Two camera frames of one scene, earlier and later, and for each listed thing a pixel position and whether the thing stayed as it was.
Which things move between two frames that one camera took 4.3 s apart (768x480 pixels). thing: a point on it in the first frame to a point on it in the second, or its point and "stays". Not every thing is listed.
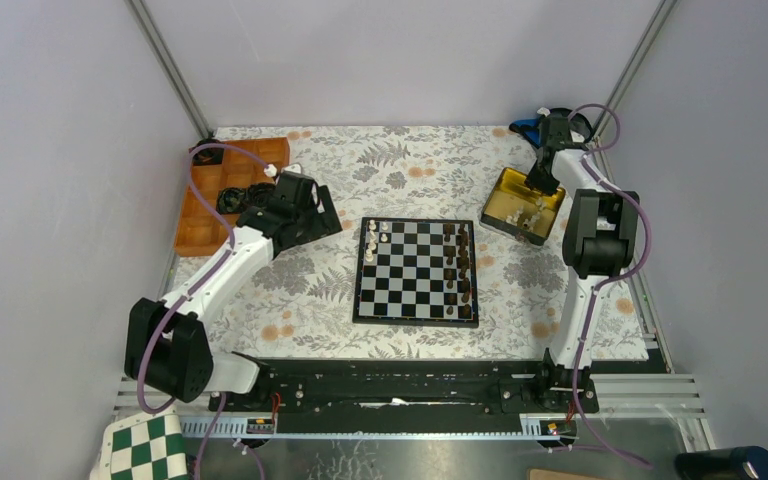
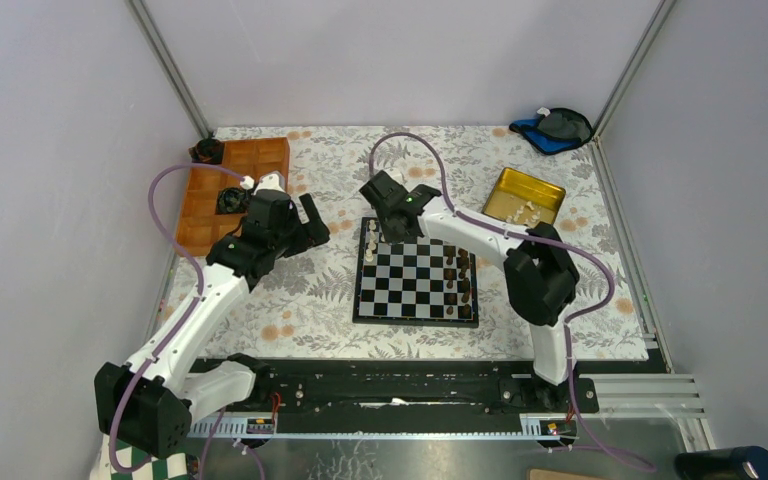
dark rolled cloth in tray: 237,200 stays
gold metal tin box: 518,209 stays
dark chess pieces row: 458,264 stays
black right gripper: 535,182 to 392,237
